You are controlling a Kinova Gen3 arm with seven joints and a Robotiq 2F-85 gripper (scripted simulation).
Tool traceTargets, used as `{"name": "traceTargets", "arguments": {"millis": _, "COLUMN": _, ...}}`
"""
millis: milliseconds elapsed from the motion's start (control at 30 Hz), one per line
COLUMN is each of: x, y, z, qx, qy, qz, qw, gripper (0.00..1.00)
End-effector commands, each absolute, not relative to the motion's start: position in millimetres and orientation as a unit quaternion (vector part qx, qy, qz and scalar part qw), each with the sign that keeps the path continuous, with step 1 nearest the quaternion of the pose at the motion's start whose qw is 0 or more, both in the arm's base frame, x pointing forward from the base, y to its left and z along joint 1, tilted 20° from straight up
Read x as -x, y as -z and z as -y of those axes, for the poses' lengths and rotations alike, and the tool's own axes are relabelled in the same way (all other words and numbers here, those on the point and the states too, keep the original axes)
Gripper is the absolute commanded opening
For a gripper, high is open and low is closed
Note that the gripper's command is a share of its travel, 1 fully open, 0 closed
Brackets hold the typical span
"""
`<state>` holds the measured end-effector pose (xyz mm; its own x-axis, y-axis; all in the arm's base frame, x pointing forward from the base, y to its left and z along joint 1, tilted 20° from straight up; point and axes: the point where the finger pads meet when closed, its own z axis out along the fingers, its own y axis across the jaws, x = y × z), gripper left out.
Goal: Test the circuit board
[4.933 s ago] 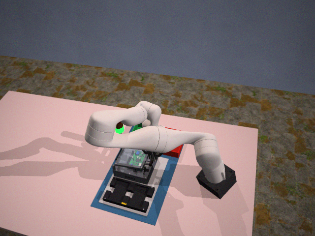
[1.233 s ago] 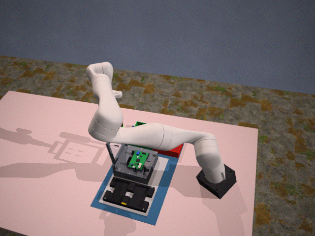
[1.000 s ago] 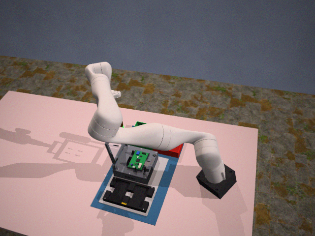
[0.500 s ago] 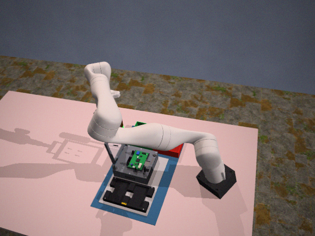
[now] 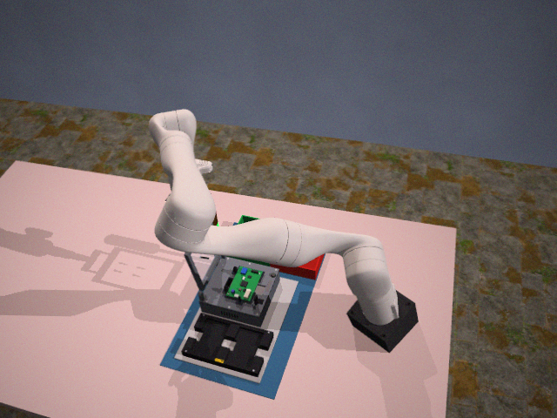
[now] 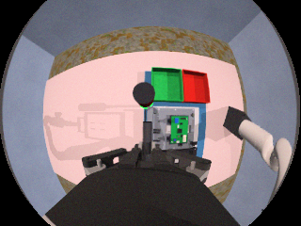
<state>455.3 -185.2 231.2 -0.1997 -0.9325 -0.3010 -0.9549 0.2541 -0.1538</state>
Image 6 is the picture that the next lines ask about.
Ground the green box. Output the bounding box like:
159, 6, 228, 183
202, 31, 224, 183
151, 67, 183, 103

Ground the green circuit board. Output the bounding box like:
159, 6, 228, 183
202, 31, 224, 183
170, 116, 188, 143

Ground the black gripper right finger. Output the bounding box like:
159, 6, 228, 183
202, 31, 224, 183
150, 141, 212, 184

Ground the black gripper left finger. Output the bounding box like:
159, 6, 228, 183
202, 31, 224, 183
82, 141, 143, 176

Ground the red open tray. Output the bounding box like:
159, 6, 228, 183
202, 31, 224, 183
182, 69, 210, 104

